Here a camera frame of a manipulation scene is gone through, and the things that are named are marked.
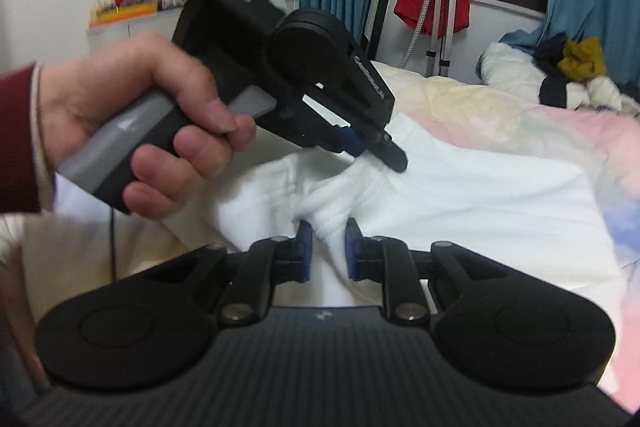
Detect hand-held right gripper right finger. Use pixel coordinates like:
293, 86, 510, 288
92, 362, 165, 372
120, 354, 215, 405
344, 218, 516, 325

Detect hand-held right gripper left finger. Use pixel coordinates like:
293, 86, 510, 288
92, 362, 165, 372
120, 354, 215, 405
145, 219, 314, 327

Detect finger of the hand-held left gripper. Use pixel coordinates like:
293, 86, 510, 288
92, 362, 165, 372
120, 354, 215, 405
302, 51, 409, 174
280, 106, 362, 156

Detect white pants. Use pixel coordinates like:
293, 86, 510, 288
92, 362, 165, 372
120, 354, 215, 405
200, 109, 626, 308

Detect person's left hand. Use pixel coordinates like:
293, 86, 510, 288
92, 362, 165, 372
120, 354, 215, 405
40, 32, 257, 223

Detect white dressing table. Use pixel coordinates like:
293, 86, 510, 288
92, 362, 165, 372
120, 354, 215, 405
86, 4, 192, 54

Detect orange storage box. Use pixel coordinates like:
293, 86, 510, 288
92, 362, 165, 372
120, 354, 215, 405
89, 1, 159, 26

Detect garment steamer stand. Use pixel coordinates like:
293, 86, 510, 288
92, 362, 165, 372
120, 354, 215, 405
399, 0, 472, 78

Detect pastel patchy blanket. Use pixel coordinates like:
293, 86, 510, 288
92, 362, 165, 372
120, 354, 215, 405
0, 59, 640, 413

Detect white padded jacket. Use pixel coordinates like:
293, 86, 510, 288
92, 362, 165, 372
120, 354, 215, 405
476, 39, 640, 116

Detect black cloth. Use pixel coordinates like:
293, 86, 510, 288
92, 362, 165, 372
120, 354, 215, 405
534, 33, 572, 74

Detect mustard yellow cloth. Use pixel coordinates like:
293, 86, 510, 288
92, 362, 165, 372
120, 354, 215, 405
557, 38, 609, 84

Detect white folding frame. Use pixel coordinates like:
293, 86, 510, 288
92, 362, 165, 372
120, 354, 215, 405
360, 0, 394, 58

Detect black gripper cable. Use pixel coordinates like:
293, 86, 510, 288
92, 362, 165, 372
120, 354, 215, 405
107, 206, 119, 284

